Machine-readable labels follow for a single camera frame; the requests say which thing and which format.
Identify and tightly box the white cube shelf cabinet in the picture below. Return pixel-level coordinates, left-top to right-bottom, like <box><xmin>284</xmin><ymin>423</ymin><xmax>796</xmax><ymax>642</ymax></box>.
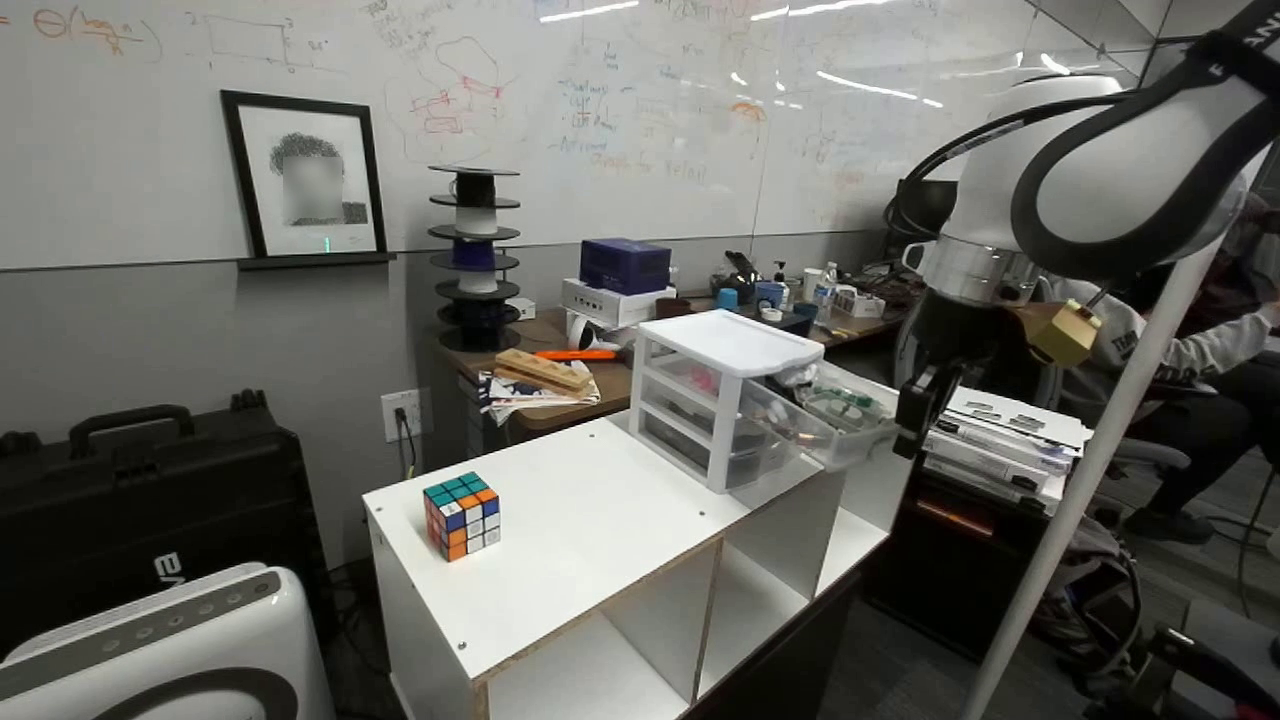
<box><xmin>359</xmin><ymin>398</ymin><xmax>924</xmax><ymax>720</ymax></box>

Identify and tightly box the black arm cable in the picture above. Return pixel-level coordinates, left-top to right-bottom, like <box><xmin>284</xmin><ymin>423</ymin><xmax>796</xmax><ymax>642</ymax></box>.
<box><xmin>906</xmin><ymin>0</ymin><xmax>1280</xmax><ymax>287</ymax></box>

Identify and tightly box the purple box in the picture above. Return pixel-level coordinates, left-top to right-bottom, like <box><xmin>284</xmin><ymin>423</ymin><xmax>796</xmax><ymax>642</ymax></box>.
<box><xmin>575</xmin><ymin>236</ymin><xmax>677</xmax><ymax>298</ymax></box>

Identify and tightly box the clear plastic drawer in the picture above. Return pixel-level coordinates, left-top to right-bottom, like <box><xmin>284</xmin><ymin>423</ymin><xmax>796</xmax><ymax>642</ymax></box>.
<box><xmin>736</xmin><ymin>365</ymin><xmax>913</xmax><ymax>471</ymax></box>

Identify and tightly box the black spool tower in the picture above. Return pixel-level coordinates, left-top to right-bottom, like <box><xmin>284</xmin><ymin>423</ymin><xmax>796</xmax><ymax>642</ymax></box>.
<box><xmin>425</xmin><ymin>162</ymin><xmax>527</xmax><ymax>352</ymax></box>

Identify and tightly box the seated person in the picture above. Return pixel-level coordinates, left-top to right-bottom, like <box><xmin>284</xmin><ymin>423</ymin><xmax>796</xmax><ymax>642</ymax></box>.
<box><xmin>1076</xmin><ymin>184</ymin><xmax>1280</xmax><ymax>537</ymax></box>

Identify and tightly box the white air purifier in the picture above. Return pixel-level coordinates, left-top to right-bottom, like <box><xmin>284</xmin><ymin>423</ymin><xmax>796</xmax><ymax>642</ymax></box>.
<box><xmin>0</xmin><ymin>560</ymin><xmax>337</xmax><ymax>720</ymax></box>

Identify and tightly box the stack of papers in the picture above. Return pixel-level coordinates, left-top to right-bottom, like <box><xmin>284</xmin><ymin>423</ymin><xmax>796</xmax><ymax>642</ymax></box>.
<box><xmin>932</xmin><ymin>386</ymin><xmax>1097</xmax><ymax>508</ymax></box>

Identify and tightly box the rubiks cube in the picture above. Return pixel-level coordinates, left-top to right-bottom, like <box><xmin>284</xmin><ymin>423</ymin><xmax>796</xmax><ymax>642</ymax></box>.
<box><xmin>419</xmin><ymin>468</ymin><xmax>509</xmax><ymax>565</ymax></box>

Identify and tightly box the brown wooden desk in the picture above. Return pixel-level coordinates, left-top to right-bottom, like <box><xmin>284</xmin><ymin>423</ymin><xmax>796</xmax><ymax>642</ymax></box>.
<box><xmin>437</xmin><ymin>313</ymin><xmax>637</xmax><ymax>437</ymax></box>

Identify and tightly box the wooden block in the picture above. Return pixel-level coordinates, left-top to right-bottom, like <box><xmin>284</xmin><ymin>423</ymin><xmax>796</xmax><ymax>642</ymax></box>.
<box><xmin>492</xmin><ymin>343</ymin><xmax>605</xmax><ymax>400</ymax></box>

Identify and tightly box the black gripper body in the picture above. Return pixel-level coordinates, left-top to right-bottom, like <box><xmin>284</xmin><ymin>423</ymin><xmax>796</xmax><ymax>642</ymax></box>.
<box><xmin>917</xmin><ymin>294</ymin><xmax>1041</xmax><ymax>400</ymax></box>

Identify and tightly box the white wall outlet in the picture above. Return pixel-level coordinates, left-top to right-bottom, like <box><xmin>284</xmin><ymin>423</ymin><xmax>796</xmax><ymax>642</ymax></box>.
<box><xmin>377</xmin><ymin>386</ymin><xmax>428</xmax><ymax>443</ymax></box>

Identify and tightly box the orange tool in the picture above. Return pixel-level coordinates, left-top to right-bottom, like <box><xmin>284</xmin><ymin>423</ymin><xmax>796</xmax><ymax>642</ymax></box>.
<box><xmin>535</xmin><ymin>343</ymin><xmax>625</xmax><ymax>367</ymax></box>

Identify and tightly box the white box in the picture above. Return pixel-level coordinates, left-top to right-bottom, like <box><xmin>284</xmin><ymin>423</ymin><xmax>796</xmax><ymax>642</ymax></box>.
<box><xmin>557</xmin><ymin>271</ymin><xmax>682</xmax><ymax>333</ymax></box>

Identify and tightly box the white pole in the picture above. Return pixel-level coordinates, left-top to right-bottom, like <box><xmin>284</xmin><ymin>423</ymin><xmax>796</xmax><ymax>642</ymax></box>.
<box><xmin>956</xmin><ymin>233</ymin><xmax>1235</xmax><ymax>720</ymax></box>

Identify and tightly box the whiteboard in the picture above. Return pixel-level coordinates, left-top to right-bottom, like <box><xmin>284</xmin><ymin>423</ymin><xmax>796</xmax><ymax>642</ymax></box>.
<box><xmin>0</xmin><ymin>0</ymin><xmax>1111</xmax><ymax>271</ymax></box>

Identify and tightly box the black framed portrait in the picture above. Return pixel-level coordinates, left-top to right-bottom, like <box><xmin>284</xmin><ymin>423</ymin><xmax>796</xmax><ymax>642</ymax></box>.
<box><xmin>216</xmin><ymin>87</ymin><xmax>393</xmax><ymax>269</ymax></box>

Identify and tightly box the tan wrist camera mount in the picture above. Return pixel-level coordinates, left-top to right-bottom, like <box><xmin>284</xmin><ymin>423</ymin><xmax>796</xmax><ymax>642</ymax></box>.
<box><xmin>1029</xmin><ymin>298</ymin><xmax>1109</xmax><ymax>372</ymax></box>

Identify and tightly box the black hard case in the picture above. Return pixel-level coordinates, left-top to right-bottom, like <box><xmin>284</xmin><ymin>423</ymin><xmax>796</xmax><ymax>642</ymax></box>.
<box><xmin>0</xmin><ymin>387</ymin><xmax>334</xmax><ymax>653</ymax></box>

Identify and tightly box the white plastic drawer unit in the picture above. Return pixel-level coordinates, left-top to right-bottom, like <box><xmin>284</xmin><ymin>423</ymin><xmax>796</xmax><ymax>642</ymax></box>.
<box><xmin>627</xmin><ymin>307</ymin><xmax>830</xmax><ymax>495</ymax></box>

